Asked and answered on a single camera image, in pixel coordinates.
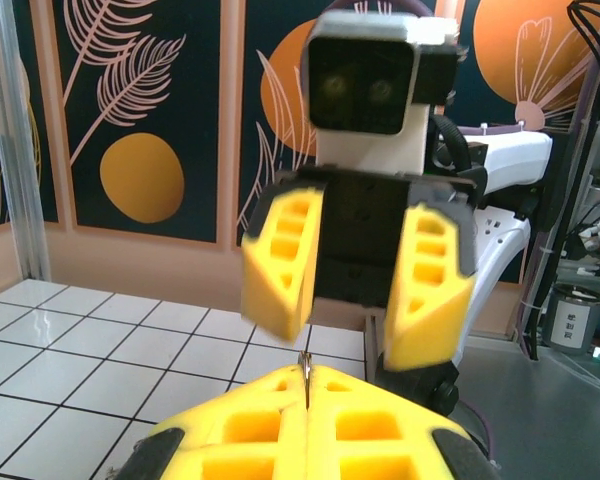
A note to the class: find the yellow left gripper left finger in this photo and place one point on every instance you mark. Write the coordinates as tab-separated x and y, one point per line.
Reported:
240	440

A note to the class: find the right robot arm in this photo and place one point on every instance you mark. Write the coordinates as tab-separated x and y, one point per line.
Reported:
515	155

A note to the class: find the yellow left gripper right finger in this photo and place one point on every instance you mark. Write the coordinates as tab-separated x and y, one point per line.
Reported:
380	440

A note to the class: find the aluminium corner post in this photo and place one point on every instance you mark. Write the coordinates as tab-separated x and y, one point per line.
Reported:
17	150

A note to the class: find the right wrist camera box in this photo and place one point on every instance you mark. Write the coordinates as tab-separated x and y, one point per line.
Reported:
360	85

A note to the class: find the grey metal can white label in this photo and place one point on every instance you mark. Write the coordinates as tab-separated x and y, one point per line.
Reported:
577	320

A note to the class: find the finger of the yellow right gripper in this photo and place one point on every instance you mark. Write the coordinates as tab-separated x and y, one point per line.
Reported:
430	320
275	300

